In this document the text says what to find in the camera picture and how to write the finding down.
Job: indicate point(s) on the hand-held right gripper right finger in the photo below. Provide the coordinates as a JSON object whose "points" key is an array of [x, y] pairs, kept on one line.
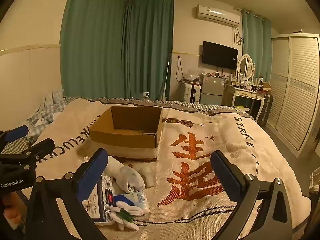
{"points": [[226, 177]]}

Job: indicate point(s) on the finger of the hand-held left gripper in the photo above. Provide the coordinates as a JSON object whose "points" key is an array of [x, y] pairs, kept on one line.
{"points": [[17, 133], [41, 148]]}

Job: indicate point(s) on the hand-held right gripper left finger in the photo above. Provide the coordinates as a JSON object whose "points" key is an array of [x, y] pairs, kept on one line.
{"points": [[92, 177]]}

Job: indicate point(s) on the dark floral tissue pack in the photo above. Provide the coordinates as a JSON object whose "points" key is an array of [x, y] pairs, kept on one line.
{"points": [[102, 205]]}

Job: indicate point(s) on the white sock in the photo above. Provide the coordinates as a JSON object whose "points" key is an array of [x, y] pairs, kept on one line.
{"points": [[127, 177]]}

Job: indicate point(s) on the blue white wipes packet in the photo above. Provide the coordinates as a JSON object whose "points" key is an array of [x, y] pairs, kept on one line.
{"points": [[135, 198]]}

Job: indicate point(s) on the white work gloves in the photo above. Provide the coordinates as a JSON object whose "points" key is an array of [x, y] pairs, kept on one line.
{"points": [[120, 218]]}

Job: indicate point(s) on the brown cardboard box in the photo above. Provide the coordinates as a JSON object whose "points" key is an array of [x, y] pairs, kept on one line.
{"points": [[125, 135]]}

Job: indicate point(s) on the person's left hand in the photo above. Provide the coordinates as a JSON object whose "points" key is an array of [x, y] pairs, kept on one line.
{"points": [[10, 205]]}

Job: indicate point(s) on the checkered crumpled duvet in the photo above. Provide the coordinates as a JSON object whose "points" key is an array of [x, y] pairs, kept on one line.
{"points": [[47, 107]]}

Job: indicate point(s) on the cream printed blanket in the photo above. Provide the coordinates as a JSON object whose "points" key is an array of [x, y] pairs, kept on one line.
{"points": [[200, 217]]}

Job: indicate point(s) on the grey checkered bed sheet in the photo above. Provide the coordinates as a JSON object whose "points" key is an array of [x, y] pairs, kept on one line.
{"points": [[200, 107]]}

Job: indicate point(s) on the dark suitcase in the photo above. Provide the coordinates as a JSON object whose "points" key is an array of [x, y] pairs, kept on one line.
{"points": [[265, 110]]}

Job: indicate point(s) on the white dressing table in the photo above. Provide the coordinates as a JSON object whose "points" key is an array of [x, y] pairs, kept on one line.
{"points": [[243, 93]]}

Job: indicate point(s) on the grey mini fridge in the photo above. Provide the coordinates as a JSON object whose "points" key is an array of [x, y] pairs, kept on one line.
{"points": [[213, 88]]}

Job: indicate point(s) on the white suitcase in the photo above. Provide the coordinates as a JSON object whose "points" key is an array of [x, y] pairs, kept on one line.
{"points": [[191, 92]]}

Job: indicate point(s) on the white charger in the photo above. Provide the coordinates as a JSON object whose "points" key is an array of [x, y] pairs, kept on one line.
{"points": [[146, 94]]}

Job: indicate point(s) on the oval white vanity mirror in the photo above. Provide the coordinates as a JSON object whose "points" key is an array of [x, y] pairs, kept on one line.
{"points": [[245, 66]]}

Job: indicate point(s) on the white louvered wardrobe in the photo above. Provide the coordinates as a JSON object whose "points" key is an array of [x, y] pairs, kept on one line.
{"points": [[295, 87]]}

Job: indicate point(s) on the white pole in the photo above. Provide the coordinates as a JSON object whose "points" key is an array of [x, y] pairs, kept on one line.
{"points": [[166, 80]]}

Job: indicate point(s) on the large green curtain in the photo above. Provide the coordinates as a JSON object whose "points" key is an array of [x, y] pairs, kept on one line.
{"points": [[92, 42]]}

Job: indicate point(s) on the narrow green curtain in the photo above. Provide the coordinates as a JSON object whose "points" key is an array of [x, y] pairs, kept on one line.
{"points": [[255, 45]]}

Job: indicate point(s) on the white air conditioner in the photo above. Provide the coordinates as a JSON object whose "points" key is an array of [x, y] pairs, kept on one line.
{"points": [[217, 15]]}

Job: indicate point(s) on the black wall television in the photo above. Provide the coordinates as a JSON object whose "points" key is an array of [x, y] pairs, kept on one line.
{"points": [[219, 55]]}

